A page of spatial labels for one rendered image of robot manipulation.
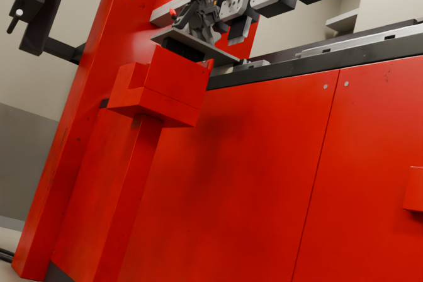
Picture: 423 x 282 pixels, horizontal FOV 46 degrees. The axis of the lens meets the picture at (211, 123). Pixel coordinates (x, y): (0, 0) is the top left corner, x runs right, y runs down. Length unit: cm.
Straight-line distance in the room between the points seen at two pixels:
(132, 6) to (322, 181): 178
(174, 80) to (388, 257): 62
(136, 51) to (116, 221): 146
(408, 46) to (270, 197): 42
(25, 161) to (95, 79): 181
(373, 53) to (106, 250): 73
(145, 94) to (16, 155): 304
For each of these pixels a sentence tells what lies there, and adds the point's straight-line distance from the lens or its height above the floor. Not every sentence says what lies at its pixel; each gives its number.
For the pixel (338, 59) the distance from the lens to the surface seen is 109.
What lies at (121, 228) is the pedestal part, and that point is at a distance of 122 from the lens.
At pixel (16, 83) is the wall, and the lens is 418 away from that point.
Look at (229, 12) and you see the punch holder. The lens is 184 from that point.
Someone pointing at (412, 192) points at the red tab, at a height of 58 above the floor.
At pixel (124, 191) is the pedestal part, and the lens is 120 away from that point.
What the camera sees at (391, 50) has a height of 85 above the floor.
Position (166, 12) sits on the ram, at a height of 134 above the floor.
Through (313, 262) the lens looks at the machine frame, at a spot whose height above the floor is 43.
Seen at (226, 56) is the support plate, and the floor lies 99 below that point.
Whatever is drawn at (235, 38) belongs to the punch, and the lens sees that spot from 180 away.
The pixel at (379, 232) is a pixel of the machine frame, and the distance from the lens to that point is 89.
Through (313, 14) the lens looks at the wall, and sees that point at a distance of 543.
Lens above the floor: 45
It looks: 11 degrees up
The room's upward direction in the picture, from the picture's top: 15 degrees clockwise
